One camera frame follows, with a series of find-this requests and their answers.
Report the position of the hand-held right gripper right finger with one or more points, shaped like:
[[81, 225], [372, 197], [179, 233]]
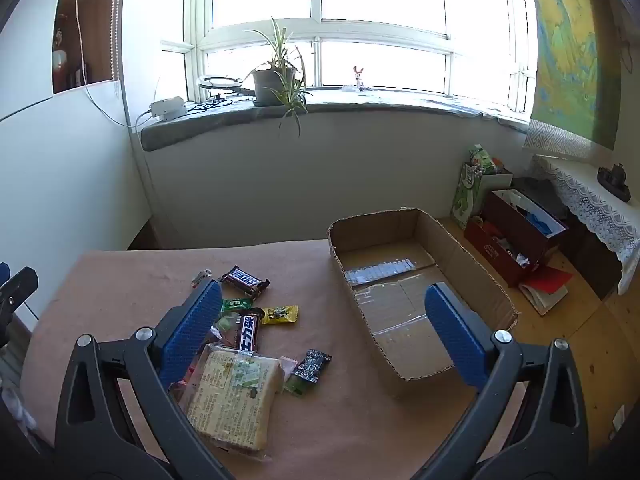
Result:
[[455, 335]]

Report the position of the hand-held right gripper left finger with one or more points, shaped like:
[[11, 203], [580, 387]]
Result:
[[190, 330]]

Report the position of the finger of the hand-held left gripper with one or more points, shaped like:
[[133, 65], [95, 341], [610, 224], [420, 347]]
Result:
[[22, 287]]

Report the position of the brown chocolate bar block print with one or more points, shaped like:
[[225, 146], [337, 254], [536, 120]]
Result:
[[248, 332]]

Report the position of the cardboard box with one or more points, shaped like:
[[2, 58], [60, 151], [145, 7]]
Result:
[[400, 300]]

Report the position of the sandwich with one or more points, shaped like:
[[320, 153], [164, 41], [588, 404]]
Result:
[[230, 400]]

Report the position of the black snack packet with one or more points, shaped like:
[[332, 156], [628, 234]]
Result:
[[311, 366]]

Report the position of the green wrapped candy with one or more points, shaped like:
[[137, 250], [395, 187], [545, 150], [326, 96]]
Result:
[[235, 304]]

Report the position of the red orange candy wrapper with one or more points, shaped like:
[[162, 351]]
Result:
[[201, 277]]

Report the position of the brown chocolate bar white print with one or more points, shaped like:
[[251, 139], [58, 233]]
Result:
[[242, 279]]

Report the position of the yellow wrapped candy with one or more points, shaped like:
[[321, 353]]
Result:
[[279, 314]]

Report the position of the small red box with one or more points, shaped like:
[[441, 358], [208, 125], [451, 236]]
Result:
[[492, 250]]

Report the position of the beige notebook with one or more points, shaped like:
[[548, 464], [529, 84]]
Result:
[[542, 302]]

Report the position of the small pink packet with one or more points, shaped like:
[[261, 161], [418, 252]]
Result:
[[287, 364]]

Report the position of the red paper folder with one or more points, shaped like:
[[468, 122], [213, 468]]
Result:
[[552, 279]]

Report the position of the large dark red box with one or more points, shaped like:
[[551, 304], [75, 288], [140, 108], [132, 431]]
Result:
[[520, 240]]

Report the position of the small green packet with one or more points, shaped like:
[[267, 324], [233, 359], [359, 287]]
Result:
[[295, 386]]

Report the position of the green carton box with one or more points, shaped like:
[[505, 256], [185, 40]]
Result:
[[465, 195]]

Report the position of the blue plastic bag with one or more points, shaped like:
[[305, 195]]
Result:
[[542, 222]]

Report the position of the pink brown table cloth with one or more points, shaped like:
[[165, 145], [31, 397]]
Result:
[[325, 410]]

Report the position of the lace covered side table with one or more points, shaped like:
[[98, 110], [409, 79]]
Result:
[[590, 195]]

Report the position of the grey stone window sill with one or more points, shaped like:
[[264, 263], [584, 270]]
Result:
[[225, 120]]

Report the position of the dark tea tray set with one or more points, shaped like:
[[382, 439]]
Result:
[[614, 180]]

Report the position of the white power box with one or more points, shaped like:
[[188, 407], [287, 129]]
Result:
[[167, 107]]

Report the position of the red white vase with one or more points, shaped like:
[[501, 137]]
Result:
[[60, 62]]

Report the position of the potted spider plant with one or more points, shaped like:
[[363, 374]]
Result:
[[272, 87]]

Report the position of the small animal figurine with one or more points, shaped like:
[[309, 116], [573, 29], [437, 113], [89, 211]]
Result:
[[358, 80]]

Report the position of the wooden wall shelf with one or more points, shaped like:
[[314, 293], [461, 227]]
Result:
[[95, 35]]

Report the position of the yellow blue wall scroll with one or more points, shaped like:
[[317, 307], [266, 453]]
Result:
[[565, 60]]

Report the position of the white window frame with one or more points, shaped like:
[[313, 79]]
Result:
[[315, 25]]

